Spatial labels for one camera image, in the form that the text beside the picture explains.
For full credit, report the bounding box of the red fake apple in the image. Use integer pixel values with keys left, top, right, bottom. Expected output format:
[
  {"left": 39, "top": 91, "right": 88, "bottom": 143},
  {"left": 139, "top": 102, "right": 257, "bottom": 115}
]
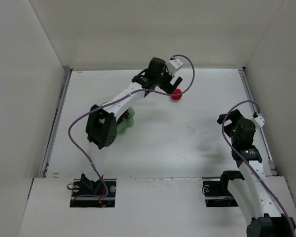
[{"left": 170, "top": 88, "right": 183, "bottom": 101}]

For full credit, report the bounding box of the dark red grape bunch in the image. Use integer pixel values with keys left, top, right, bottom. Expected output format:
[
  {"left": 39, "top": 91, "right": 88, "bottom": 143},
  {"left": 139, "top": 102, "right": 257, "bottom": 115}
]
[{"left": 117, "top": 110, "right": 129, "bottom": 124}]

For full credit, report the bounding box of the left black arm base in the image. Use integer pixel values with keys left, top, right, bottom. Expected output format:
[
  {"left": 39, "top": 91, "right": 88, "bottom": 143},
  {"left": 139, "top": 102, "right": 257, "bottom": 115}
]
[{"left": 67, "top": 179, "right": 117, "bottom": 208}]

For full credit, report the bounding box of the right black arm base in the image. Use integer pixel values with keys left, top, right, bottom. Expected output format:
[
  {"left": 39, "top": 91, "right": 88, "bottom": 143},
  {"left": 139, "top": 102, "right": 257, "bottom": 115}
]
[{"left": 202, "top": 179, "right": 238, "bottom": 207}]

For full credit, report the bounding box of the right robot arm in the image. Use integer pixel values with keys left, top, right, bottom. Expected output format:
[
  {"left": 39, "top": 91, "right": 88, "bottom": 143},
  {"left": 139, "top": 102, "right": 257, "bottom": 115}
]
[{"left": 217, "top": 109, "right": 296, "bottom": 237}]

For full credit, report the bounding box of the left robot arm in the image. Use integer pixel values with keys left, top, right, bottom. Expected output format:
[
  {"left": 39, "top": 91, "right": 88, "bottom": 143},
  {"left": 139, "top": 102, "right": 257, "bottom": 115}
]
[{"left": 81, "top": 55, "right": 183, "bottom": 149}]

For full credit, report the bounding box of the green wavy fruit bowl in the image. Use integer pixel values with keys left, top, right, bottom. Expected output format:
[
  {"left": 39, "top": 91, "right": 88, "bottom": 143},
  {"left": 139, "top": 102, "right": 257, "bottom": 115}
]
[{"left": 102, "top": 100, "right": 136, "bottom": 135}]

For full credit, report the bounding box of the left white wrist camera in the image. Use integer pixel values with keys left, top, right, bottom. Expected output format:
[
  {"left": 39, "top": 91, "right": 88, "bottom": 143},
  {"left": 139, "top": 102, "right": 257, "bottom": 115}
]
[{"left": 166, "top": 57, "right": 183, "bottom": 76}]

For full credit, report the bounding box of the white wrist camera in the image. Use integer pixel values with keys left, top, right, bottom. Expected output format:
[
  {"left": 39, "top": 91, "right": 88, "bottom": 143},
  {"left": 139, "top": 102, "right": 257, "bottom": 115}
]
[
  {"left": 252, "top": 112, "right": 265, "bottom": 128},
  {"left": 166, "top": 57, "right": 183, "bottom": 76}
]

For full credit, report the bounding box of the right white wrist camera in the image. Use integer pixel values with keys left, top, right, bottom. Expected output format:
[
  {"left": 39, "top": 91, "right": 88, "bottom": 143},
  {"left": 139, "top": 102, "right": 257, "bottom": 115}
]
[{"left": 252, "top": 112, "right": 265, "bottom": 128}]

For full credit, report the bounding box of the right aluminium table rail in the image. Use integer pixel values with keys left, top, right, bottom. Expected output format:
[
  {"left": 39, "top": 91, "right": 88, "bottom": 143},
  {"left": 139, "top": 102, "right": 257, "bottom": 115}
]
[{"left": 238, "top": 68, "right": 278, "bottom": 176}]

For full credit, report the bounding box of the aluminium table rail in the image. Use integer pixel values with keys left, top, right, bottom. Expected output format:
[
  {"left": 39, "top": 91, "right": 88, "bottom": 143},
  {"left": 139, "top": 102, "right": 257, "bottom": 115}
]
[
  {"left": 238, "top": 68, "right": 278, "bottom": 176},
  {"left": 38, "top": 66, "right": 73, "bottom": 178}
]

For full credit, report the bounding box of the left aluminium table rail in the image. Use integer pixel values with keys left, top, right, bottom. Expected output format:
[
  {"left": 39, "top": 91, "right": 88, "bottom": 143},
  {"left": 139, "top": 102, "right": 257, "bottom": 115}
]
[{"left": 38, "top": 66, "right": 73, "bottom": 178}]

